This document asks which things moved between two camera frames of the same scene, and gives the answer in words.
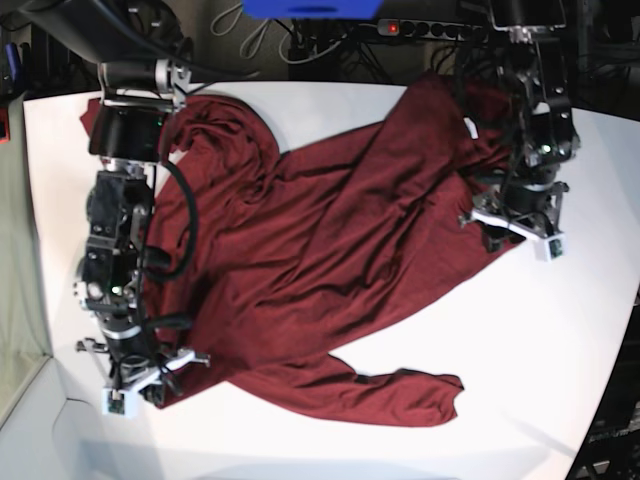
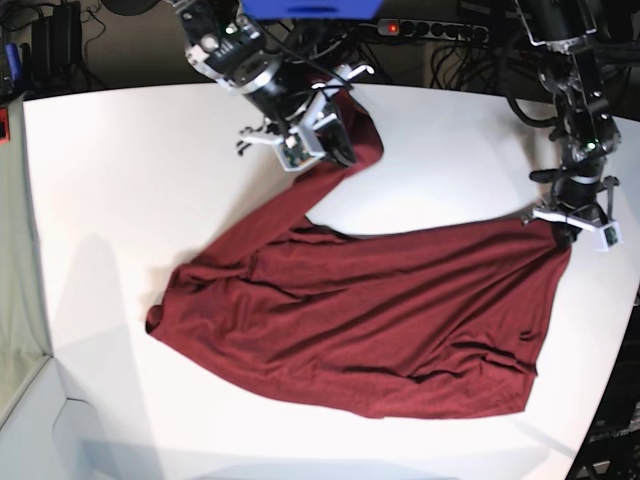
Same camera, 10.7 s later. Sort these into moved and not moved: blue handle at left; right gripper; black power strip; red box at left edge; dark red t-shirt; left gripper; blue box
Moved: left gripper; right gripper; dark red t-shirt
Not moved: red box at left edge; black power strip; blue handle at left; blue box
